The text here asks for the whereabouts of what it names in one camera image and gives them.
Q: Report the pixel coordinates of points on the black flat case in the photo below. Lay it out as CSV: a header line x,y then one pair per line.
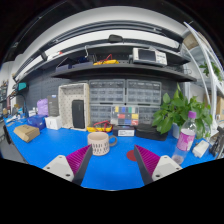
x,y
148,132

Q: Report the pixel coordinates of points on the black rectangular device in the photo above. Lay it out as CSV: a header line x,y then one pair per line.
x,y
78,114

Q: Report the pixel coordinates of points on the clear bottle pink label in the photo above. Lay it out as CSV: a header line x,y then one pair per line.
x,y
186,138

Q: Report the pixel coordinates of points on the beige patterned ceramic mug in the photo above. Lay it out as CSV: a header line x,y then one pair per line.
x,y
101,142

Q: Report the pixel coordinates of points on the brown cardboard box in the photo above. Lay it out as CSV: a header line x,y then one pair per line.
x,y
26,132

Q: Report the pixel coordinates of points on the purple plastic bag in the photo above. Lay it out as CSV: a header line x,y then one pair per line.
x,y
42,106

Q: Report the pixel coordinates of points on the dark grey upright box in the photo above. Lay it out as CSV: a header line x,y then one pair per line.
x,y
53,108

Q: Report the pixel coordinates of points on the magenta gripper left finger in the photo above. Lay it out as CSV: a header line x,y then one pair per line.
x,y
71,167

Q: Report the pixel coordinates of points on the white oscilloscope on shelf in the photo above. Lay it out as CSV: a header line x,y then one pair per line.
x,y
147,56

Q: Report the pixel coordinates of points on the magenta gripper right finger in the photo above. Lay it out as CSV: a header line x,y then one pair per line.
x,y
153,167

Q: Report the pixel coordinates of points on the yellow multimeter with leads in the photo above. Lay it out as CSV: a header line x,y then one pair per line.
x,y
103,126

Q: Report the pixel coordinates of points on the white power adapter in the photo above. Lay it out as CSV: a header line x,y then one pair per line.
x,y
200,148

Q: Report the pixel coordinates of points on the red round coaster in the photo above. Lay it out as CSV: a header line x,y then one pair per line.
x,y
130,155

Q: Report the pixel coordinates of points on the teal desk lamp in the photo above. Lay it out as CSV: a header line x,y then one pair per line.
x,y
20,86

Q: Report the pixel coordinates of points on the blue plastic box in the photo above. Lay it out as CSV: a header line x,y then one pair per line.
x,y
37,121

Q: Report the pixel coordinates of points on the dark grey wall shelf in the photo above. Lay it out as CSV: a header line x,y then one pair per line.
x,y
122,70

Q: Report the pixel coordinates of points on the white small box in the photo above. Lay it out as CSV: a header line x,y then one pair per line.
x,y
54,123

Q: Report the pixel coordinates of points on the yellow tool on shelf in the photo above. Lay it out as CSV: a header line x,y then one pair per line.
x,y
108,60

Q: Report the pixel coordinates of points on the green potted plant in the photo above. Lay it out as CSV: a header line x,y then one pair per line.
x,y
174,110

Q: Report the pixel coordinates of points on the grey parts drawer cabinet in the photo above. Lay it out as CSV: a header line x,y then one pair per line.
x,y
124,102

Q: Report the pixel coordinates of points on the black box white label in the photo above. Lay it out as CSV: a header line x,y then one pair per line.
x,y
124,131

